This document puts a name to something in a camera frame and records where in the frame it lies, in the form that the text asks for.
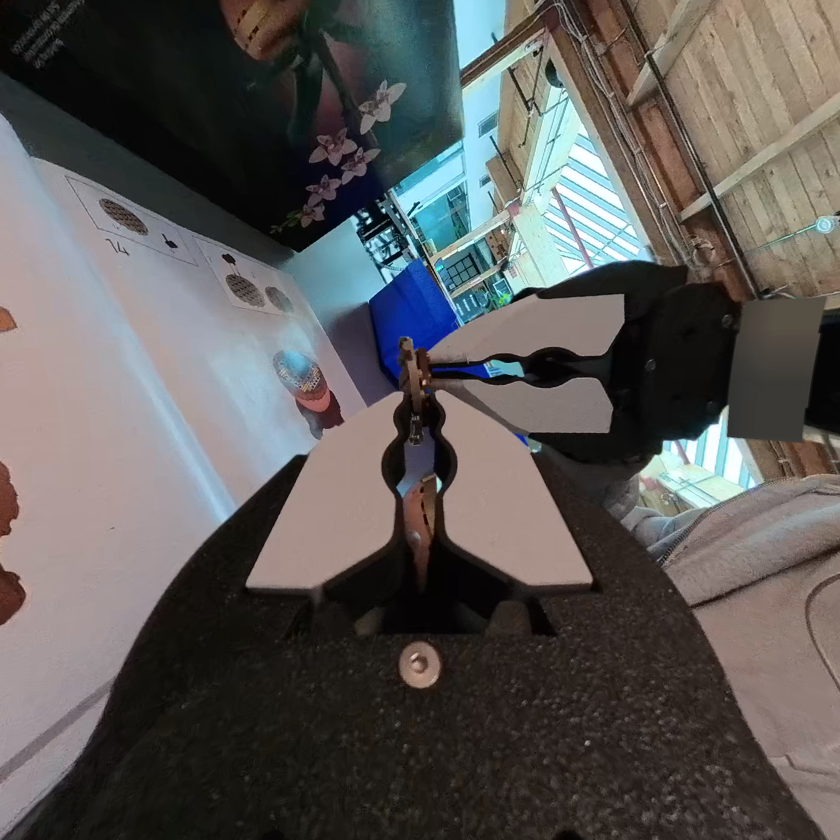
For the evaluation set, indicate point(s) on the tan round plate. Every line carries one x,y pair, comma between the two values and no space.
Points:
414,381

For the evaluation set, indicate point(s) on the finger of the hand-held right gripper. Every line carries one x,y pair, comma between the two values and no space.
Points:
538,328
551,407

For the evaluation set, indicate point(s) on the ceiling spot lamp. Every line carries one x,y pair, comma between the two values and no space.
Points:
824,225

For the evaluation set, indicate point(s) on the background office desks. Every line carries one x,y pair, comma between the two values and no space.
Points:
433,223

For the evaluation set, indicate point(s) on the blue plastic bin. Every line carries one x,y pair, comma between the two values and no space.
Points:
414,315

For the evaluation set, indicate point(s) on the black flower print box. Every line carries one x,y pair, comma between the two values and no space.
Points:
236,92

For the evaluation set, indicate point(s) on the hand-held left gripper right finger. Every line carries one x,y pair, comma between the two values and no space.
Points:
512,519

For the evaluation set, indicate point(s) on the white instruction booklet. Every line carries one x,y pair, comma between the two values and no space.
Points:
105,420

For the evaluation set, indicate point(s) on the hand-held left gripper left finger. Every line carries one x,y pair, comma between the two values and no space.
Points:
328,519

